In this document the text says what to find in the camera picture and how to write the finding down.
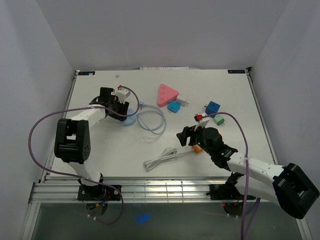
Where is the blue corner label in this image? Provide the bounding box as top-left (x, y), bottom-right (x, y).
top-left (227, 69), bottom-right (246, 74)
top-left (77, 71), bottom-right (96, 76)

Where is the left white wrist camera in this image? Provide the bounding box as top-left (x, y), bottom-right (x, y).
top-left (115, 86), bottom-right (131, 104)

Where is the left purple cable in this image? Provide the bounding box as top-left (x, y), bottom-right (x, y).
top-left (27, 85), bottom-right (140, 225)

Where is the round light blue power strip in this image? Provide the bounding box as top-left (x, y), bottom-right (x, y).
top-left (119, 108), bottom-right (137, 127)

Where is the purple cable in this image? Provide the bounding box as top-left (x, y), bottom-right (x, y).
top-left (27, 85), bottom-right (140, 225)
top-left (197, 111), bottom-right (261, 240)

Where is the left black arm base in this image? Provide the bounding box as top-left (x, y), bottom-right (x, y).
top-left (77, 184), bottom-right (122, 202)

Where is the pink triangular power strip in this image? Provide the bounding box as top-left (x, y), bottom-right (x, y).
top-left (157, 84), bottom-right (179, 108)

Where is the dark blue cube socket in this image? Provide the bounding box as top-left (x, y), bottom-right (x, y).
top-left (204, 101), bottom-right (221, 118)

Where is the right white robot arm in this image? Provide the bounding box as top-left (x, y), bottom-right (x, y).
top-left (176, 126), bottom-right (320, 219)

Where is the cyan blue charger plug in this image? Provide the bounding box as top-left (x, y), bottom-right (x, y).
top-left (167, 101), bottom-right (181, 113)

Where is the left blue corner label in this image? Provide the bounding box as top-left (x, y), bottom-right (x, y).
top-left (77, 71), bottom-right (96, 76)

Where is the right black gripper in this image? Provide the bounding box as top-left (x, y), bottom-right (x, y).
top-left (176, 122), bottom-right (214, 156)

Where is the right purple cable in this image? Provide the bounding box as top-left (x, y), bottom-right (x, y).
top-left (197, 111), bottom-right (261, 240)

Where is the white charger plug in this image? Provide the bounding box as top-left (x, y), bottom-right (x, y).
top-left (175, 95), bottom-right (189, 107)

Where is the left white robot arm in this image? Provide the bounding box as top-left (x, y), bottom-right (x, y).
top-left (54, 86), bottom-right (131, 200)

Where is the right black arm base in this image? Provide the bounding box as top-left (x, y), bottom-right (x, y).
top-left (206, 184), bottom-right (244, 201)

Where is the light blue power cord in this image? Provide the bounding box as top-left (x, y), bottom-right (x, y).
top-left (136, 101), bottom-right (167, 136)

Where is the white coiled power cord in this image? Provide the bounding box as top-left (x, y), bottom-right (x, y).
top-left (143, 146), bottom-right (195, 172)

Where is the orange power strip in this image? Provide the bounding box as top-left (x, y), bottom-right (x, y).
top-left (191, 129), bottom-right (223, 154)

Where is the right blue corner label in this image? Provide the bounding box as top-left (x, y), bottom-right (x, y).
top-left (227, 69), bottom-right (246, 74)

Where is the green charger plug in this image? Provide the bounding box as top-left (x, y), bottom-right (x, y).
top-left (213, 115), bottom-right (225, 126)

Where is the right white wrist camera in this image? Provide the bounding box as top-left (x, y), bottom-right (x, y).
top-left (194, 112), bottom-right (210, 131)

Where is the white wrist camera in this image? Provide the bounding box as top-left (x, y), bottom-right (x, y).
top-left (115, 86), bottom-right (131, 104)
top-left (194, 112), bottom-right (210, 131)

